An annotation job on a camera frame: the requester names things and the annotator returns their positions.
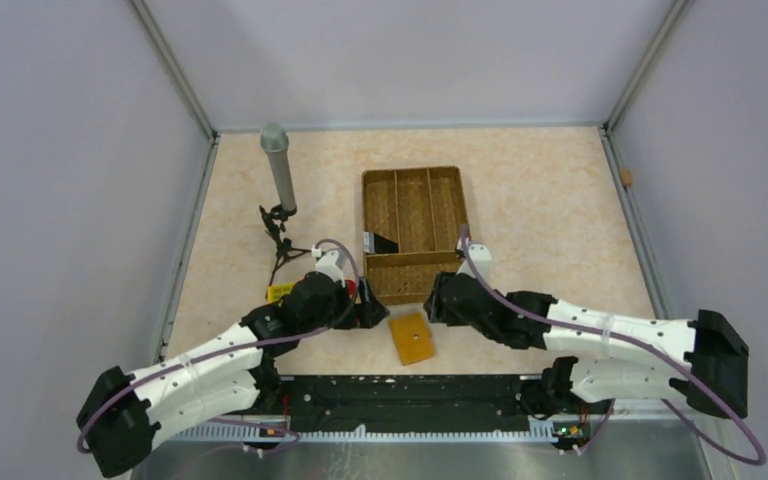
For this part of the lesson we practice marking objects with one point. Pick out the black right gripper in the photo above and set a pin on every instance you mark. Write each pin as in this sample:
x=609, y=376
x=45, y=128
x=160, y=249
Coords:
x=438, y=310

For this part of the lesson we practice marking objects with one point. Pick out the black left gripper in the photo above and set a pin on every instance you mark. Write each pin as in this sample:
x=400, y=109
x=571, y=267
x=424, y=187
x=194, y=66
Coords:
x=368, y=312

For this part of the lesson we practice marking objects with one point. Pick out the yellow leather card holder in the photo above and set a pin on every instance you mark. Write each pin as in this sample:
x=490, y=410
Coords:
x=412, y=338

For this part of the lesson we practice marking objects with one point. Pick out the stack of black cards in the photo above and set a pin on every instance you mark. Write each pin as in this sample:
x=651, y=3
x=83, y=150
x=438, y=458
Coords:
x=375, y=244

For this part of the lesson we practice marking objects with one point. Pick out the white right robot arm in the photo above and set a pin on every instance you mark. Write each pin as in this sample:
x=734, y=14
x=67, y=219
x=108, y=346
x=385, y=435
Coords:
x=602, y=355

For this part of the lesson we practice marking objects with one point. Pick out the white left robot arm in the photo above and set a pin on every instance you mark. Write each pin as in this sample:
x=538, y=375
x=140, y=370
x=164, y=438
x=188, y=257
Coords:
x=127, y=415

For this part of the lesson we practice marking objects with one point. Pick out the red rounded toy block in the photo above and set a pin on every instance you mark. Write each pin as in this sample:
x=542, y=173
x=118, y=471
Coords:
x=351, y=287

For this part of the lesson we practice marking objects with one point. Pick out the woven wicker divided tray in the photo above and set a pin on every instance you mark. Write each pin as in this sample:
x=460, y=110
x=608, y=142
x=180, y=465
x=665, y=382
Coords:
x=421, y=211

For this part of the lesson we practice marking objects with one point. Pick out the yellow green window block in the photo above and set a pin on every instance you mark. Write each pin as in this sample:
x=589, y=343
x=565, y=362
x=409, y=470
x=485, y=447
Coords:
x=278, y=291

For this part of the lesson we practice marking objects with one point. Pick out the grey microphone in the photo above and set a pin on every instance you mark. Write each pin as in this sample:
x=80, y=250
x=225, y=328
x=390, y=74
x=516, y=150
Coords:
x=274, y=141

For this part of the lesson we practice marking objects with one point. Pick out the small brown corner object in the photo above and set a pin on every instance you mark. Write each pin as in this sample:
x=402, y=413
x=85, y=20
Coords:
x=626, y=177

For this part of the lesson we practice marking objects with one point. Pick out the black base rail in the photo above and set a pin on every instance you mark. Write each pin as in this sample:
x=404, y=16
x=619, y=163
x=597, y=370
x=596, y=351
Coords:
x=417, y=404

